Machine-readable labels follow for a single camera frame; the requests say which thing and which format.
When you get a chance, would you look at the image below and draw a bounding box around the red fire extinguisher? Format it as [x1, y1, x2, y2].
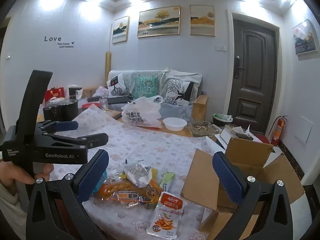
[271, 116, 288, 147]

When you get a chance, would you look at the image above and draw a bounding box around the white paper box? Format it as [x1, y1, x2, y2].
[215, 124, 255, 143]

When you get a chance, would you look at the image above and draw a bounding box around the black wall lettering decal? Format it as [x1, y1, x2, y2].
[44, 35, 75, 48]

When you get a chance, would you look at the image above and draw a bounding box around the white wall panel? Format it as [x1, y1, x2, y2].
[295, 116, 313, 144]

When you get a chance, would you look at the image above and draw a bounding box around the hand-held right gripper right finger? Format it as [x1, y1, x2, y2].
[212, 151, 304, 240]

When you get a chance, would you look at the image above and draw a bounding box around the dark brown door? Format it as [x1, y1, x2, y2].
[227, 12, 278, 134]

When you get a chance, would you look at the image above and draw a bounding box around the red doormat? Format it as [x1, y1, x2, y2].
[255, 135, 273, 144]

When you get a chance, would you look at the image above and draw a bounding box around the small white plastic bag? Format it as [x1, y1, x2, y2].
[94, 86, 109, 98]

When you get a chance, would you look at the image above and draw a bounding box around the green snack stick packet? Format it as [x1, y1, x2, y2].
[160, 172, 176, 192]

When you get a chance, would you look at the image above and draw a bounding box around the unframed canvas painting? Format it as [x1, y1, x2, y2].
[292, 19, 318, 55]

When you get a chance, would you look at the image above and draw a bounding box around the wide landscape painting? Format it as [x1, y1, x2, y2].
[137, 5, 181, 38]

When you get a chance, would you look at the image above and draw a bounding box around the small brown cardboard box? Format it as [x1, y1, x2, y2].
[192, 94, 208, 122]

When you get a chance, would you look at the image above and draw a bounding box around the white black leaf cushion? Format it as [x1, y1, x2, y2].
[160, 79, 194, 105]

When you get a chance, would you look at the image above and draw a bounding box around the black cooking pot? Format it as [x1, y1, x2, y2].
[43, 99, 79, 123]

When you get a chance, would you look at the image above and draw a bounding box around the white red snack packet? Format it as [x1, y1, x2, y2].
[146, 191, 185, 237]

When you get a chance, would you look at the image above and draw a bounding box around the white plastic bowl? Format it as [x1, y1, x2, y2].
[162, 117, 187, 131]

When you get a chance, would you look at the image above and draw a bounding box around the yellow orange snack packet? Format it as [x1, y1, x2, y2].
[97, 182, 163, 203]

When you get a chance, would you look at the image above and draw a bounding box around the black door lock handle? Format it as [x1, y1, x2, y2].
[234, 56, 245, 80]

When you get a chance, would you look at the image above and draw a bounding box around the red gift bag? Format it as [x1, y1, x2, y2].
[44, 86, 65, 103]

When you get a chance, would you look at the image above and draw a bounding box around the square golden tree painting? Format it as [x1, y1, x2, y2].
[189, 4, 216, 37]

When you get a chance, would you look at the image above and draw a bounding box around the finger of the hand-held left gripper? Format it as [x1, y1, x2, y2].
[47, 133, 109, 150]
[37, 120, 79, 133]

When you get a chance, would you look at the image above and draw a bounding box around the teal patterned cushion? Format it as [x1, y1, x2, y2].
[134, 76, 159, 98]

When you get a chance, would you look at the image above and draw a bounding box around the narrow mountain painting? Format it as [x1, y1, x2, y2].
[112, 16, 130, 44]

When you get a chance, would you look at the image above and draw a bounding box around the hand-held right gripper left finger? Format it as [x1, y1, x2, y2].
[26, 149, 110, 240]

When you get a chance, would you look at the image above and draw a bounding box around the white printed plastic bag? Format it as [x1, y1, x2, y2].
[121, 95, 164, 128]

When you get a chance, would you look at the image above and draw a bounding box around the printed pink white tablecloth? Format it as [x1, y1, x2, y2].
[72, 104, 220, 240]

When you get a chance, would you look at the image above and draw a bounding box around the glass tray with nuts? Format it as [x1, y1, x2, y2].
[187, 121, 222, 137]

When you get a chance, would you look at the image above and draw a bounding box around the person's left hand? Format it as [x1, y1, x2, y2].
[0, 161, 54, 188]

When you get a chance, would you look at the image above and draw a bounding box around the white tree print cushion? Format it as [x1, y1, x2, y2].
[107, 74, 130, 97]

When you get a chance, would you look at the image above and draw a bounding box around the white kitchen appliance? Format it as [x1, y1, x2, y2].
[68, 85, 83, 100]

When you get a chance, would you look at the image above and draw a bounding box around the trash bin with liner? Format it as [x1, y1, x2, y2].
[212, 113, 233, 133]

